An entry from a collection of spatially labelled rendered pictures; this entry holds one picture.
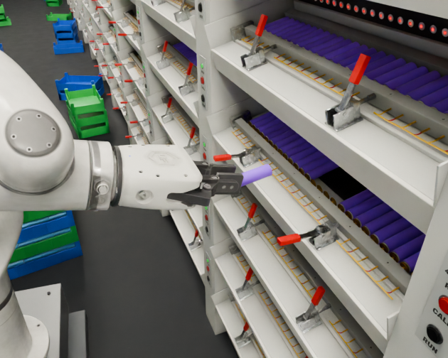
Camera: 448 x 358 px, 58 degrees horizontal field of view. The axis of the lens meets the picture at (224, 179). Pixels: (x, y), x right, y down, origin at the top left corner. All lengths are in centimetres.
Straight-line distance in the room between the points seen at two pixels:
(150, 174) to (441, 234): 31
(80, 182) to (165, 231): 140
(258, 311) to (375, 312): 52
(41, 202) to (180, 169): 16
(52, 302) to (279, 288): 58
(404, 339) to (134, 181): 36
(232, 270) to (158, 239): 72
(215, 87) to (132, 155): 45
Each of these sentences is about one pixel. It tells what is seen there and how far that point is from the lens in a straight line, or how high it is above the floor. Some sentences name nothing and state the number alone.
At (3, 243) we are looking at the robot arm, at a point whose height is 69.
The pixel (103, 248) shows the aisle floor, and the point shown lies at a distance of 182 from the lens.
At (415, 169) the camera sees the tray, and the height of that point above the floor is 96.
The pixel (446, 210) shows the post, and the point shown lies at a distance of 42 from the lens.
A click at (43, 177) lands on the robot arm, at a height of 98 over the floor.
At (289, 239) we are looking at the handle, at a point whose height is 78.
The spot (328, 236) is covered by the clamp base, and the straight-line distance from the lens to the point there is 64.
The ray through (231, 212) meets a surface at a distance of 103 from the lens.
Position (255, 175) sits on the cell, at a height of 87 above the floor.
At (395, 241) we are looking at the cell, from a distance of 63.
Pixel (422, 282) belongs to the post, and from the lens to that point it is 47.
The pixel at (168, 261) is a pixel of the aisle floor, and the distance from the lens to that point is 171.
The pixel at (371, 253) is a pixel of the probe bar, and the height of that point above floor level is 79.
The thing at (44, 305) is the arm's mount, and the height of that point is 38.
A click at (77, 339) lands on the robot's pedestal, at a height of 28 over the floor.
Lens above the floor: 118
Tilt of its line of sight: 33 degrees down
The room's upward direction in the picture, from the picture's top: straight up
